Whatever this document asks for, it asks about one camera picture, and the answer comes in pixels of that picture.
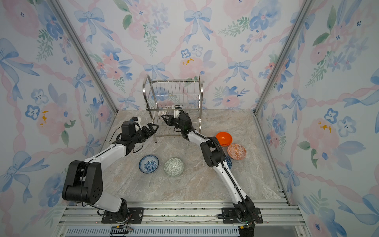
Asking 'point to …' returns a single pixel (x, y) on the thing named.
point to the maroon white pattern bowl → (161, 112)
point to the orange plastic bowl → (225, 138)
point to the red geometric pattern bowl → (236, 151)
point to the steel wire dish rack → (162, 97)
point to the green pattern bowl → (173, 167)
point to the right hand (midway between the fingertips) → (163, 115)
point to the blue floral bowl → (148, 164)
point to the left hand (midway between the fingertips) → (155, 128)
